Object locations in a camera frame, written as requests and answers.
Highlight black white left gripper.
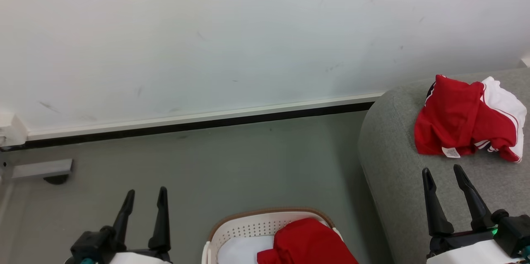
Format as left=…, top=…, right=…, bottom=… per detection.
left=64, top=187, right=172, bottom=264

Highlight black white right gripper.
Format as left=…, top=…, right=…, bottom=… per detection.
left=422, top=165, right=530, bottom=264

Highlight red jersey black number print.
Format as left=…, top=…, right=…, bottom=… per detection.
left=414, top=74, right=523, bottom=163

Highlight white garment red stripes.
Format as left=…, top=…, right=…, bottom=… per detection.
left=474, top=76, right=528, bottom=161

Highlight plain red garment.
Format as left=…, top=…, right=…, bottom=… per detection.
left=257, top=218, right=359, bottom=264

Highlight white laundry basket brown rim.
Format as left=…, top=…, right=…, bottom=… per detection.
left=202, top=207, right=344, bottom=264

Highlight grey fabric sofa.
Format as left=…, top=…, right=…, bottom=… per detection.
left=358, top=67, right=530, bottom=264

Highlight black caster wheel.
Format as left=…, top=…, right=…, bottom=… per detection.
left=43, top=174, right=69, bottom=185

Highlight white cloth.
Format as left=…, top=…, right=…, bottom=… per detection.
left=217, top=235, right=276, bottom=264

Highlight grey metal frame foot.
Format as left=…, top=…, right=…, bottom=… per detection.
left=0, top=158, right=73, bottom=182

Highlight white black wall baseboard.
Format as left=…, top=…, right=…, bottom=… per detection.
left=0, top=92, right=383, bottom=151

